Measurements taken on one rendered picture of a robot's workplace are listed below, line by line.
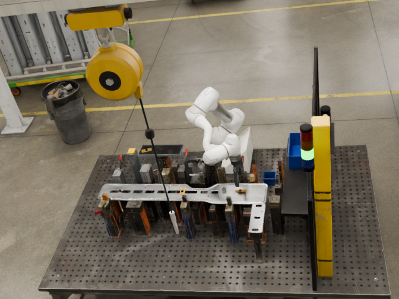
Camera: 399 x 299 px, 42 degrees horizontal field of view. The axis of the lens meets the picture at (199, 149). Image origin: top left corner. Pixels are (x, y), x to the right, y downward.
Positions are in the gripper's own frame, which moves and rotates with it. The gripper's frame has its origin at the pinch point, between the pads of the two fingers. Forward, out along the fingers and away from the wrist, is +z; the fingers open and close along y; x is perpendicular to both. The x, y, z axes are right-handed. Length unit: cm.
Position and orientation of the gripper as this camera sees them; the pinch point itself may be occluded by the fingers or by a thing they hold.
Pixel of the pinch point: (238, 179)
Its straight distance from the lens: 397.7
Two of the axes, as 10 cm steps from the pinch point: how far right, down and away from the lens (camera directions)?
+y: -1.8, 6.3, -7.6
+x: 9.7, -0.1, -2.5
